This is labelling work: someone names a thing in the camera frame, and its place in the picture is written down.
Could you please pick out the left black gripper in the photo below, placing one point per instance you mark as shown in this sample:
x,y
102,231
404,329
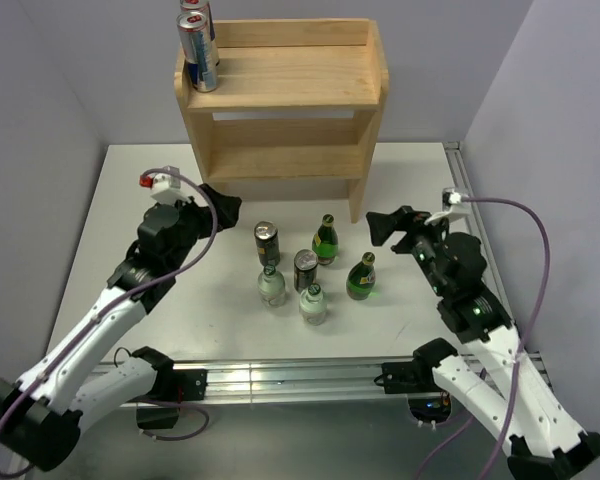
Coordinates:
x,y
227,207

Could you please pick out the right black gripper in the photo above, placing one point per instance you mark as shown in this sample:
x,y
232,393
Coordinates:
x,y
408,219

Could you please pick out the green glass bottle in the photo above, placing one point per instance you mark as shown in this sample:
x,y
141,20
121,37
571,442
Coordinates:
x,y
325,243
361,278

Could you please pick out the black yellow can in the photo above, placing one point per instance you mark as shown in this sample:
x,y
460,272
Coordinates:
x,y
267,243
305,269

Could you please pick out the clear glass bottle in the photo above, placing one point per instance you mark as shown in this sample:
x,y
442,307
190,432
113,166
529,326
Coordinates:
x,y
313,305
271,287

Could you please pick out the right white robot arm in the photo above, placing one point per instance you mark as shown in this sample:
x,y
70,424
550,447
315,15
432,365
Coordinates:
x,y
538,437

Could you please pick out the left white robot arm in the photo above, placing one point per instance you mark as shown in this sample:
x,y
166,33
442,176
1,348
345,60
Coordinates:
x,y
45,411

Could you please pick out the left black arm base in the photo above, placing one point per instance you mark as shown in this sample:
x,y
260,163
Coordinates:
x,y
161,409

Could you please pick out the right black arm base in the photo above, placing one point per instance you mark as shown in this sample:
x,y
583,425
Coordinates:
x,y
427,402

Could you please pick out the wooden three-tier shelf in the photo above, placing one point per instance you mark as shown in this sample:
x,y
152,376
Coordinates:
x,y
296,99

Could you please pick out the front silver blue can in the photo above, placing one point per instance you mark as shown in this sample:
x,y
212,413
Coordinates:
x,y
195,37

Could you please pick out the silver blue can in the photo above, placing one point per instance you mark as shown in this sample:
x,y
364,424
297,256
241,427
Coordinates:
x,y
195,37
204,7

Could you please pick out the rear silver blue can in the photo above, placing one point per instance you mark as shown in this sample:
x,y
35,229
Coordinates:
x,y
204,7

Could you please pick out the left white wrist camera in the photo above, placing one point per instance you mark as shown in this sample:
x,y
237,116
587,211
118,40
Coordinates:
x,y
164,188

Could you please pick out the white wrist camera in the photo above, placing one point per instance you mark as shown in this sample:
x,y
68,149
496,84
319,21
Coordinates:
x,y
454,207
164,188

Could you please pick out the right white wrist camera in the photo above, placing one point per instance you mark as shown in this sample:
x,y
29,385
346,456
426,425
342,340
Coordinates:
x,y
454,207

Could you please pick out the aluminium side rail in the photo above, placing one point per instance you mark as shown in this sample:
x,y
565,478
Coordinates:
x,y
474,222

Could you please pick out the aluminium front rail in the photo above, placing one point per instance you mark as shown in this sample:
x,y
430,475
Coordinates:
x,y
291,381

